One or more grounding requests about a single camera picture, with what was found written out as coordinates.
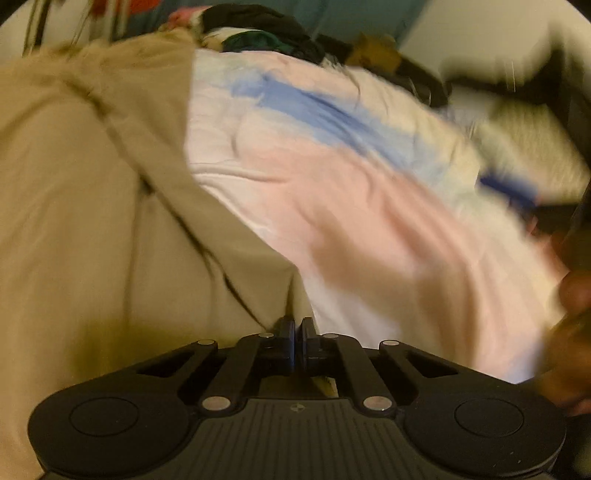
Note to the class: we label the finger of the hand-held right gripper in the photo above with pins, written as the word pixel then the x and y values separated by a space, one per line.
pixel 512 191

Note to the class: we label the black garment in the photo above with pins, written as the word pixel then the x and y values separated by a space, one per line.
pixel 258 18

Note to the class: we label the person's right hand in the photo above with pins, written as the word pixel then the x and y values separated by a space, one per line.
pixel 572 290

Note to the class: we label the yellow paper bag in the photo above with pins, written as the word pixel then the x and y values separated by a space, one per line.
pixel 376 53

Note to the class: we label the green garment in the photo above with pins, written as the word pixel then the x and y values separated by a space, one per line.
pixel 249 41

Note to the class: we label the white garment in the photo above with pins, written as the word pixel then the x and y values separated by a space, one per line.
pixel 217 39

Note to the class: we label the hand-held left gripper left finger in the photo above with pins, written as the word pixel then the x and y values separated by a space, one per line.
pixel 287 344

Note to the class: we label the pastel tie-dye blanket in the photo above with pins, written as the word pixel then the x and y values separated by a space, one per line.
pixel 346 207

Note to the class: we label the wide blue curtain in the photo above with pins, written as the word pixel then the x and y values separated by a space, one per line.
pixel 360 18

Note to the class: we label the pink garment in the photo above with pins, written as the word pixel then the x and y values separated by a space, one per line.
pixel 184 17

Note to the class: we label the black armchair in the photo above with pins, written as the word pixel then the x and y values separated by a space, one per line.
pixel 425 83

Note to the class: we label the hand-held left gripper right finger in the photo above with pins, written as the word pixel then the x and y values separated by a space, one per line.
pixel 308 344

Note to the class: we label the tan printed hoodie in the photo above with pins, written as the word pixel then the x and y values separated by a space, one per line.
pixel 92 207

